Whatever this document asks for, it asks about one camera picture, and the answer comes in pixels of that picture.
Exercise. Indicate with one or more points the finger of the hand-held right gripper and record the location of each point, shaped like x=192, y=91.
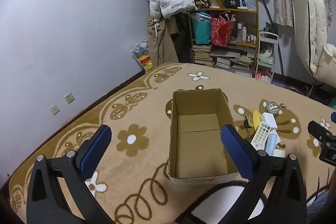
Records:
x=333, y=117
x=317, y=129

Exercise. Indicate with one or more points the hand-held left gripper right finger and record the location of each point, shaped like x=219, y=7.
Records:
x=233, y=153

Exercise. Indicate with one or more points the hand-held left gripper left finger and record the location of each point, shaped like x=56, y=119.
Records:
x=94, y=153

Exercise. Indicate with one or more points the white remote control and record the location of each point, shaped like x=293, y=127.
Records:
x=260, y=134

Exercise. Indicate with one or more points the cardboard box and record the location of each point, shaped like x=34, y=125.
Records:
x=199, y=150

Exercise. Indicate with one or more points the white pale blue cylinder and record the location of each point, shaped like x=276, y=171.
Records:
x=271, y=144

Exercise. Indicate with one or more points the yellow oval item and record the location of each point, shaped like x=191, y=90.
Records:
x=256, y=119

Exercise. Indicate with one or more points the white wall plug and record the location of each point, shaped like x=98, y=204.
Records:
x=278, y=153

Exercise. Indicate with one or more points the white power adapter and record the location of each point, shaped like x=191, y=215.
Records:
x=269, y=120

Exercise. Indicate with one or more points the green cartoon print case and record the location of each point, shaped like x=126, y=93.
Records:
x=272, y=108

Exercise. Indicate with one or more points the keys with beige fob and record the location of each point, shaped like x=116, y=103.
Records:
x=247, y=124

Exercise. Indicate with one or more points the black metal stand legs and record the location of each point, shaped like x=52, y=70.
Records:
x=312, y=91

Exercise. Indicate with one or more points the black white fuzzy clothing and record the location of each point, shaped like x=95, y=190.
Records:
x=223, y=197

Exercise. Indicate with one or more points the white bottles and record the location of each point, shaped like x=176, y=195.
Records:
x=266, y=79

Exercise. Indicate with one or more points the white metal cart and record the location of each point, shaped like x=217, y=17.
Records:
x=274, y=66

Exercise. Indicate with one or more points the pink bottles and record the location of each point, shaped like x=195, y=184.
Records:
x=258, y=76

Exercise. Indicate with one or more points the pale green packets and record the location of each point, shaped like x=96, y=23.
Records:
x=266, y=59

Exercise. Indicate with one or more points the pile of magazines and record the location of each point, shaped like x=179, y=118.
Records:
x=233, y=61

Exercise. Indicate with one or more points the white brown soft toy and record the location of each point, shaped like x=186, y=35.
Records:
x=267, y=50

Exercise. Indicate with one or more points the white folded mattress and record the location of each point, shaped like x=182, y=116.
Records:
x=309, y=16

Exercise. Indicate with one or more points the stack of old books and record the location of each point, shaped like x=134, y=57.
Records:
x=202, y=54

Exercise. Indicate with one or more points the dark bag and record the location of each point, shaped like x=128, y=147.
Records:
x=271, y=28

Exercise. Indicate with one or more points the white cosmetic bottle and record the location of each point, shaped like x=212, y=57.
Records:
x=245, y=34

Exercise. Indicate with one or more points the beige hanging trousers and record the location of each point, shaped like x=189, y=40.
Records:
x=157, y=48

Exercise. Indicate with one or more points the red patterned bag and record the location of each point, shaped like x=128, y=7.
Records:
x=222, y=31

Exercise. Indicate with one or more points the black hanging garment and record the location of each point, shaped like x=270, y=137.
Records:
x=183, y=37

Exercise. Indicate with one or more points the teal bag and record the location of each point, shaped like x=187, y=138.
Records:
x=201, y=29

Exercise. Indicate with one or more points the wooden shelf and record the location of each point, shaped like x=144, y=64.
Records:
x=250, y=14

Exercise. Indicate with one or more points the white wall socket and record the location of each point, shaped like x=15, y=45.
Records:
x=54, y=109
x=69, y=98

